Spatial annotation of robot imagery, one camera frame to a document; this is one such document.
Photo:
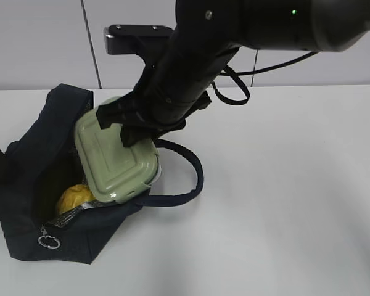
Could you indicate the dark navy fabric bag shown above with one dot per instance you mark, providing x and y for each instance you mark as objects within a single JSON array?
[{"x": 42, "y": 164}]

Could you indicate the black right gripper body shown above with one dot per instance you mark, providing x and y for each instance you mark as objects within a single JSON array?
[{"x": 163, "y": 101}]

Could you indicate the yellow pear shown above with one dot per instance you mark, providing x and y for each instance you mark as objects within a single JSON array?
[{"x": 73, "y": 197}]

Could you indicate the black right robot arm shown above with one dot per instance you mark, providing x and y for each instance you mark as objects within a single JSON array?
[{"x": 182, "y": 62}]

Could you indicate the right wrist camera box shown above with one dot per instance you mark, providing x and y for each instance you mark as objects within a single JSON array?
[{"x": 143, "y": 40}]

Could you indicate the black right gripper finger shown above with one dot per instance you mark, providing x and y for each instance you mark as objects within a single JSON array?
[
  {"x": 131, "y": 134},
  {"x": 121, "y": 110}
]

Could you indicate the green lidded glass container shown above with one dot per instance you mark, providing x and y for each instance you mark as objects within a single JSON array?
[{"x": 114, "y": 173}]

